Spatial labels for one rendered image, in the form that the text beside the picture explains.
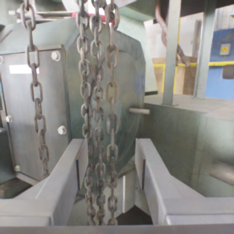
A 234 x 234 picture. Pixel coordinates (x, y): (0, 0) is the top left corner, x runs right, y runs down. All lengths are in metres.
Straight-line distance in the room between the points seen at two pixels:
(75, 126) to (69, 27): 0.19
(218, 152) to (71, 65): 0.50
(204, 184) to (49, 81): 0.59
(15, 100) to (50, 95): 0.12
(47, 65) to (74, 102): 0.09
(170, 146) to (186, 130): 0.11
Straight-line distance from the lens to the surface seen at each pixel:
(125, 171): 0.80
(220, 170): 0.54
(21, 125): 0.45
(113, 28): 0.23
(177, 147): 0.74
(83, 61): 0.28
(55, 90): 0.34
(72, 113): 0.33
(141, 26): 1.17
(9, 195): 0.62
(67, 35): 0.34
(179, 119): 0.70
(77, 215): 0.80
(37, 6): 1.41
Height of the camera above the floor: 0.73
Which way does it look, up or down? 15 degrees down
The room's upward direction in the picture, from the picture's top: straight up
